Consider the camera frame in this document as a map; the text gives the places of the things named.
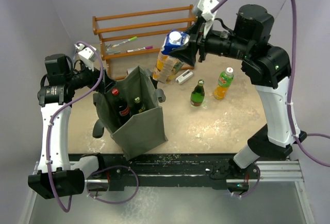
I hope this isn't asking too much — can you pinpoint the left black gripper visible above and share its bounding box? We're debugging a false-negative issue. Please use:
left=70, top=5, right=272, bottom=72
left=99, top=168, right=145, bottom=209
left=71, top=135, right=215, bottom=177
left=65, top=60, right=117, bottom=94

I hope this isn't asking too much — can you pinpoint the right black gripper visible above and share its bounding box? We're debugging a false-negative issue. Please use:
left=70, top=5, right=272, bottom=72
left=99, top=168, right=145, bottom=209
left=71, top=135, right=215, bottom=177
left=169, top=16, right=253, bottom=66

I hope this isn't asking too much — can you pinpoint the blue orange juice carton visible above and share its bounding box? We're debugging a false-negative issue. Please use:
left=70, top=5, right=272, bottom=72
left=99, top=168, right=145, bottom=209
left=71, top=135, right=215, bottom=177
left=153, top=30, right=190, bottom=83

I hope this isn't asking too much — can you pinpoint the Coca-Cola glass bottle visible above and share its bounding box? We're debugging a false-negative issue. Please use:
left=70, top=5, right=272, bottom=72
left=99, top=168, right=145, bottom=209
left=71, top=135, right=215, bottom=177
left=111, top=88, right=130, bottom=126

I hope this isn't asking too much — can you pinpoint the green soda bottle yellow label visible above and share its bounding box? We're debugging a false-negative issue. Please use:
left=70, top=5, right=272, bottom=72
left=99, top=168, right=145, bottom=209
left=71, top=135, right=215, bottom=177
left=132, top=97, right=146, bottom=115

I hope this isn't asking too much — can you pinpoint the orange drink plastic bottle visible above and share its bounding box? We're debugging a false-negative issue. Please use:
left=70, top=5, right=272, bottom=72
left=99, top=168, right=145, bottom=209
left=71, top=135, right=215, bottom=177
left=213, top=67, right=234, bottom=99

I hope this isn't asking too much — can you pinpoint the grey-green canvas bag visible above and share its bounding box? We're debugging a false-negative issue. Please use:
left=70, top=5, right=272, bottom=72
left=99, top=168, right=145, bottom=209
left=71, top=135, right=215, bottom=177
left=93, top=66, right=168, bottom=160

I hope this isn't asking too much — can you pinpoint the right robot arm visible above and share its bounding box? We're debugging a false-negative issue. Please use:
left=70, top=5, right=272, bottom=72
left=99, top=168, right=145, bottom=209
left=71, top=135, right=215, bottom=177
left=169, top=4, right=307, bottom=178

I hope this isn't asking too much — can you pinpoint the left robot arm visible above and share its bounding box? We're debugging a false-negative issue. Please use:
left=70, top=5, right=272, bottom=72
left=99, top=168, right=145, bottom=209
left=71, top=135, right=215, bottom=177
left=28, top=54, right=115, bottom=199

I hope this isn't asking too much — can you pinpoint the white stapler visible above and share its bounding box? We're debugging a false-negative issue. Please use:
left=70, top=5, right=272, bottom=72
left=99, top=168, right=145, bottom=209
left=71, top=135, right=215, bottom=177
left=175, top=70, right=193, bottom=85

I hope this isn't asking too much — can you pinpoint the red white small box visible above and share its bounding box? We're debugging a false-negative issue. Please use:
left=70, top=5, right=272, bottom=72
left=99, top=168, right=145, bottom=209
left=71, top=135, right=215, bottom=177
left=126, top=67, right=135, bottom=75

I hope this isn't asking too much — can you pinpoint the pink-capped marker pen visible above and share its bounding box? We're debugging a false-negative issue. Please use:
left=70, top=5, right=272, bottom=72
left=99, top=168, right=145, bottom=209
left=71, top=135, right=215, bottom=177
left=126, top=46, right=153, bottom=53

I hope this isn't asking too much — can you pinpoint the green glass bottle gold cap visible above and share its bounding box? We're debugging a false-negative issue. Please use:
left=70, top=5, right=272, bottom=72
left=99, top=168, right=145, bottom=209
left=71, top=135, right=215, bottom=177
left=190, top=79, right=205, bottom=106

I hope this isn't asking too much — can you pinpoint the green-capped marker pen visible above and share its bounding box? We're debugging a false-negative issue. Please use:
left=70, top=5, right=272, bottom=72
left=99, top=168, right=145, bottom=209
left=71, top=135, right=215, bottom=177
left=111, top=36, right=138, bottom=47

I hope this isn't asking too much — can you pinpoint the wooden three-tier rack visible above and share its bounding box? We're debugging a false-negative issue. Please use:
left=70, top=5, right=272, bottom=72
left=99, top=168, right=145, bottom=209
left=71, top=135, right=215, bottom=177
left=92, top=5, right=195, bottom=80

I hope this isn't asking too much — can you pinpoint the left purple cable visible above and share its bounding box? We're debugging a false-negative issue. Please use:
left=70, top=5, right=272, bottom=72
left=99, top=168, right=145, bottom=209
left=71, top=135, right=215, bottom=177
left=46, top=41, right=104, bottom=213

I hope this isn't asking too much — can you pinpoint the purple cable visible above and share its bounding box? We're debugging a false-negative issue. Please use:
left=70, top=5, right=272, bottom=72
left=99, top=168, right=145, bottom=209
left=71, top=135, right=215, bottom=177
left=46, top=41, right=104, bottom=213
left=210, top=0, right=330, bottom=199

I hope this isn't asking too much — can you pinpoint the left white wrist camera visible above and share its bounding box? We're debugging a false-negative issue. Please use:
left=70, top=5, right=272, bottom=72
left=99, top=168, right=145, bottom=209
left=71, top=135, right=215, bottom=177
left=75, top=43, right=97, bottom=71

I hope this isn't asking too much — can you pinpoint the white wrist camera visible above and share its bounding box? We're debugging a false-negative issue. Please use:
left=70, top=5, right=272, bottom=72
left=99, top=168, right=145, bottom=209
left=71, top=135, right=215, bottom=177
left=192, top=0, right=219, bottom=39
left=75, top=43, right=97, bottom=71

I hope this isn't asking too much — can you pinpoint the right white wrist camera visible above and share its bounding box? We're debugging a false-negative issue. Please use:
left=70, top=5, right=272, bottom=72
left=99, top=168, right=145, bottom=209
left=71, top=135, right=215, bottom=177
left=192, top=0, right=219, bottom=39

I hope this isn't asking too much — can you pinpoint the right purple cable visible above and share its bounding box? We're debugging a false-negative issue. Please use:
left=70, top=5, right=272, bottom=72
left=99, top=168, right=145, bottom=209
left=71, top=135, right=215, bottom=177
left=210, top=0, right=330, bottom=199

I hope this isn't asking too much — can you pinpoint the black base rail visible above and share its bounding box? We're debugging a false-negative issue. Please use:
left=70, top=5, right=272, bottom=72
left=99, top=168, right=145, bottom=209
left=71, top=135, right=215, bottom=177
left=69, top=152, right=258, bottom=191

